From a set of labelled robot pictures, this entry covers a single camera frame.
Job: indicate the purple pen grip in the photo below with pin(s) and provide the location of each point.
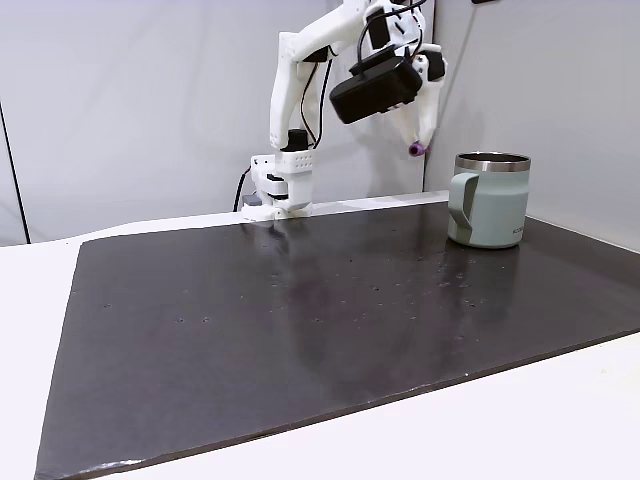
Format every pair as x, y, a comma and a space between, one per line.
416, 149

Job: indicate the pale green metal mug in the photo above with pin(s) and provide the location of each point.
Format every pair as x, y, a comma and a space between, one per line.
495, 210

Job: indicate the grey plug adapter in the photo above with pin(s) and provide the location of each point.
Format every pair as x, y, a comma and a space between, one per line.
251, 200

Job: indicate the black table mat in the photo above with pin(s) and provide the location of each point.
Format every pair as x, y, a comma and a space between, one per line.
250, 325

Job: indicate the black camera box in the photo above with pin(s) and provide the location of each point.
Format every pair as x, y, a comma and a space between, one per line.
370, 95

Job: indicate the black wall fixture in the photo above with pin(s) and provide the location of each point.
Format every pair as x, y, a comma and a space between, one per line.
486, 2

